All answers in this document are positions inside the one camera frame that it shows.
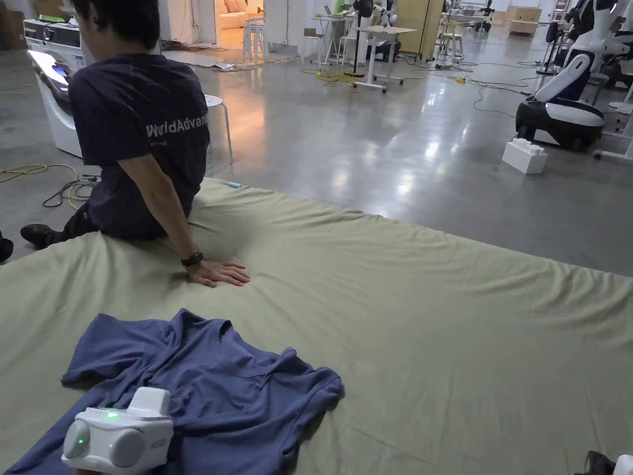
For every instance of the white large toy brick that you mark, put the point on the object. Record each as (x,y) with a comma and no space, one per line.
(524,157)

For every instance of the beige sofa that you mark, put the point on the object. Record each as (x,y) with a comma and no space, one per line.
(240,17)

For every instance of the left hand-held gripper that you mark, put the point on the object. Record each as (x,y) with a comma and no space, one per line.
(129,435)

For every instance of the white washing machine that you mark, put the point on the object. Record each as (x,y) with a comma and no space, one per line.
(54,114)

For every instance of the wooden top desk white legs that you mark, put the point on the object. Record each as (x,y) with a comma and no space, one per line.
(385,30)

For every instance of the white and black robot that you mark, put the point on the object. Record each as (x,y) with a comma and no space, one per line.
(568,106)

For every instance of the black standing fan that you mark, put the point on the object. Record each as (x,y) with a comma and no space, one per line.
(357,49)

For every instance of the dark blue shirt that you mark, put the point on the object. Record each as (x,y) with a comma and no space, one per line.
(222,386)

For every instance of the stack of white stools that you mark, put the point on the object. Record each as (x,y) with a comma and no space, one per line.
(255,39)

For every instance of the bed with pale green sheet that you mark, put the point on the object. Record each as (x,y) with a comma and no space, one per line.
(445,321)

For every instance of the wooden cabinet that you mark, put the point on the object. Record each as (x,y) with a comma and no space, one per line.
(524,20)

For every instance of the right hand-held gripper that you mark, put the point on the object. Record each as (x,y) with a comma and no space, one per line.
(624,466)

